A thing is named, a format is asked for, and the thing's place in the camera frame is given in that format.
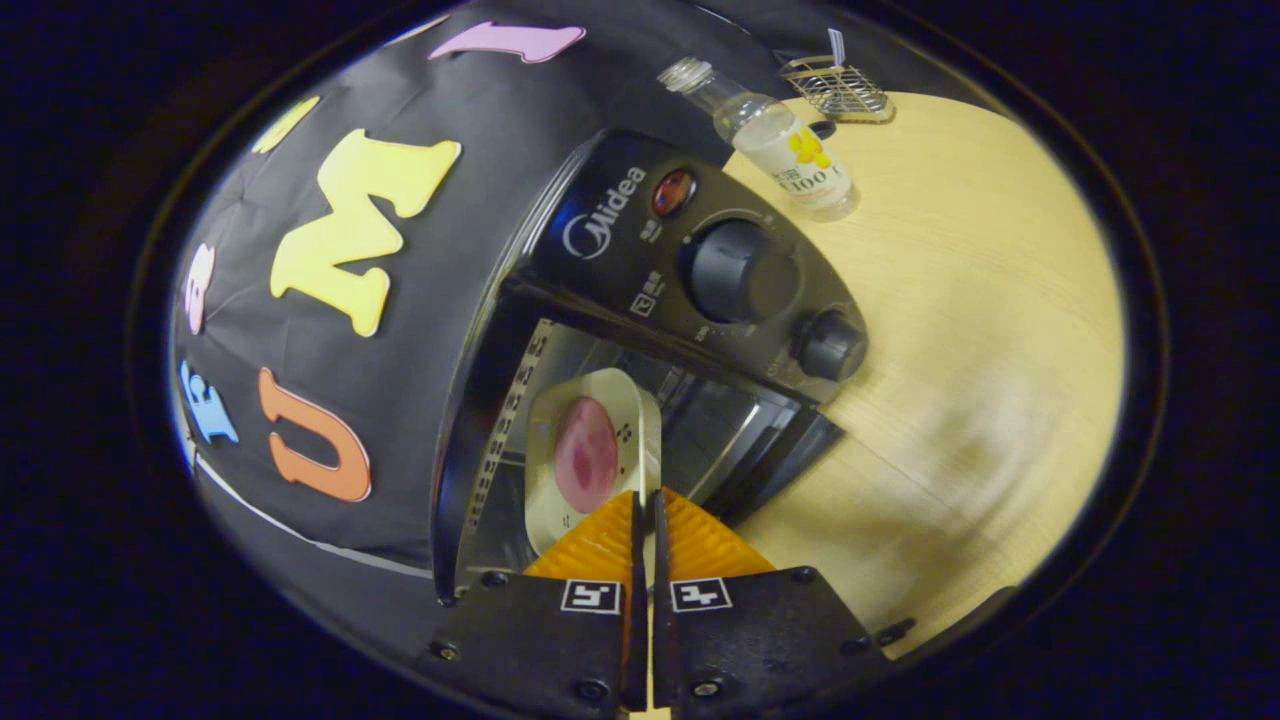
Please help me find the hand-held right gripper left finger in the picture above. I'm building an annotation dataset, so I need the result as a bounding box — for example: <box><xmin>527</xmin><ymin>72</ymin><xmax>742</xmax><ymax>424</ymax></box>
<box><xmin>430</xmin><ymin>488</ymin><xmax>647</xmax><ymax>720</ymax></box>

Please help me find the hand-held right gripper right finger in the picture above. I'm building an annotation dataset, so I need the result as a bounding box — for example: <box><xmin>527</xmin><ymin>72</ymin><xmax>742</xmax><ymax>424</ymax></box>
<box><xmin>650</xmin><ymin>488</ymin><xmax>916</xmax><ymax>720</ymax></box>

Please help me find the white square plate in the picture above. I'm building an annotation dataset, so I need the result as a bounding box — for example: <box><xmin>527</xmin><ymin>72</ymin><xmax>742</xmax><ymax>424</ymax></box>
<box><xmin>524</xmin><ymin>367</ymin><xmax>663</xmax><ymax>557</ymax></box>

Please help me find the pink ham slice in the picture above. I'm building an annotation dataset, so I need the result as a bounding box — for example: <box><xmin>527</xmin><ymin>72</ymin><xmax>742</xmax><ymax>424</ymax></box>
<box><xmin>553</xmin><ymin>397</ymin><xmax>620</xmax><ymax>515</ymax></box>

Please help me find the black electric oven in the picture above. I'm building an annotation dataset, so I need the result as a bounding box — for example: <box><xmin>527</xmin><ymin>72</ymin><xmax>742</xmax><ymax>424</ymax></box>
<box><xmin>430</xmin><ymin>128</ymin><xmax>871</xmax><ymax>606</ymax></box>

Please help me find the clear bottle with yellow label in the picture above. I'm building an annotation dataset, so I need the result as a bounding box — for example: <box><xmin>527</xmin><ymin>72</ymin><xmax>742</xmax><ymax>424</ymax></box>
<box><xmin>657</xmin><ymin>56</ymin><xmax>861</xmax><ymax>223</ymax></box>

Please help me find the wire mesh holder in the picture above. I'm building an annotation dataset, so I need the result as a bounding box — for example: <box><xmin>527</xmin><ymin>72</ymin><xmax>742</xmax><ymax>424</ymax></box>
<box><xmin>778</xmin><ymin>55</ymin><xmax>894</xmax><ymax>125</ymax></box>

